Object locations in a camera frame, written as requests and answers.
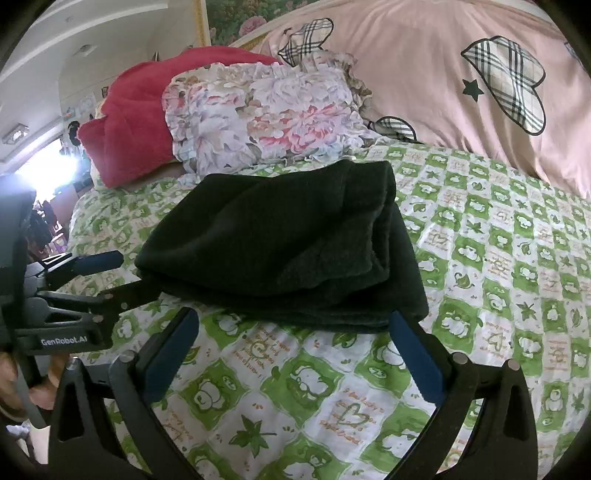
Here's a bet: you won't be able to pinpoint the black pants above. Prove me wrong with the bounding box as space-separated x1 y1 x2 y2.
135 160 429 333

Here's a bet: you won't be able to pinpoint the green checkered bed sheet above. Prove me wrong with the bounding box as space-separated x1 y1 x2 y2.
62 140 591 480

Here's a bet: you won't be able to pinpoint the framed landscape painting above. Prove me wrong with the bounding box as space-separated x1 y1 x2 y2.
194 0 315 46

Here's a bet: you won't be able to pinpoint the red fleece blanket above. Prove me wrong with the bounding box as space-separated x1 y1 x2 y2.
77 46 276 188

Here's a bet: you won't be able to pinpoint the pink heart-print duvet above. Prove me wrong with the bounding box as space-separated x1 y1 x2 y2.
257 1 590 198

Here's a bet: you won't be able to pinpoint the person's left hand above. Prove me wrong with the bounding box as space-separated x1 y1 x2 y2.
1 352 70 421

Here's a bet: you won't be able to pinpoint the floral ruffled pillow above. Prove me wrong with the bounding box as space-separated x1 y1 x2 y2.
161 51 380 178

